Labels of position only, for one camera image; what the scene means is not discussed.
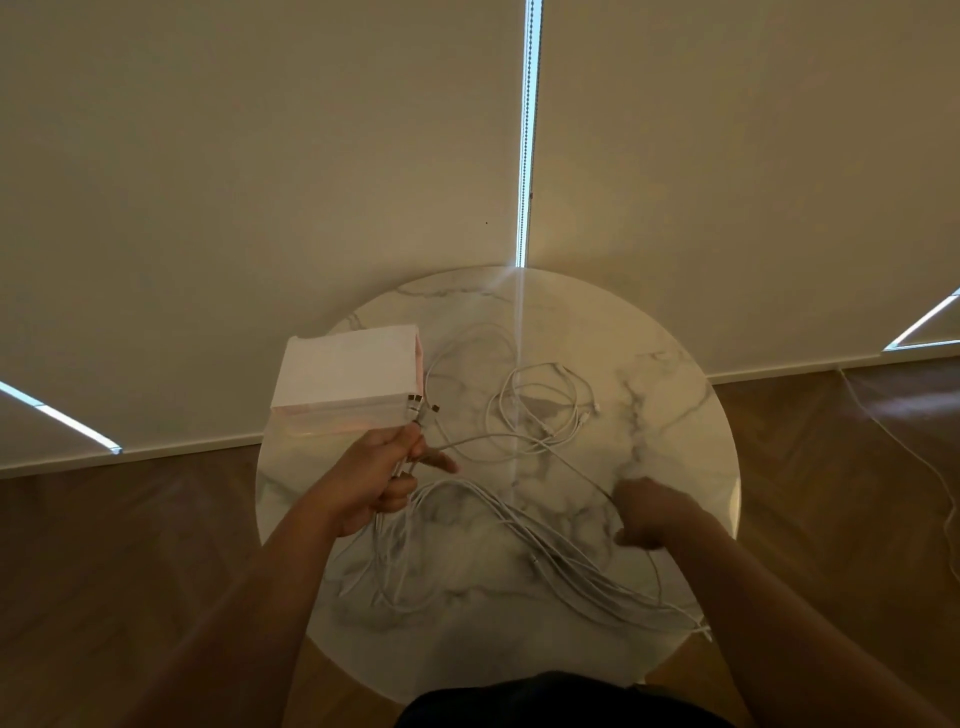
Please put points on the person's right forearm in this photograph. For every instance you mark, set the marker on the person's right forearm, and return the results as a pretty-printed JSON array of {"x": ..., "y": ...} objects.
[{"x": 787, "y": 645}]

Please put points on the white pink box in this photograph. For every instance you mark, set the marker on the white pink box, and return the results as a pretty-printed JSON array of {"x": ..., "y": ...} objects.
[{"x": 341, "y": 364}]

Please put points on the beige roller blind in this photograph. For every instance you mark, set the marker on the beige roller blind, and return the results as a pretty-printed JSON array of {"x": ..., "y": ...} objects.
[
  {"x": 30, "y": 442},
  {"x": 941, "y": 330},
  {"x": 225, "y": 187},
  {"x": 750, "y": 187}
]

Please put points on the black shorts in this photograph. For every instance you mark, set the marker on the black shorts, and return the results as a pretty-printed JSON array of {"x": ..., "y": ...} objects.
[{"x": 555, "y": 701}]

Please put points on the person's left forearm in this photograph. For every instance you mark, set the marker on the person's left forearm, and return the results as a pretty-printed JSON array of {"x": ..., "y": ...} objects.
[{"x": 240, "y": 622}]

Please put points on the person's left hand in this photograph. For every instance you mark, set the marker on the person's left hand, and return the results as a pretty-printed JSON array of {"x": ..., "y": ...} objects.
[{"x": 367, "y": 480}]

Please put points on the person's right hand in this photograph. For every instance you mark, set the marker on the person's right hand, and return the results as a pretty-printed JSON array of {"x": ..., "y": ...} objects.
[{"x": 656, "y": 514}]

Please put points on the round marble table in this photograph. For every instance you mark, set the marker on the round marble table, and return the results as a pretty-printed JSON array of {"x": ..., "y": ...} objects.
[{"x": 660, "y": 450}]

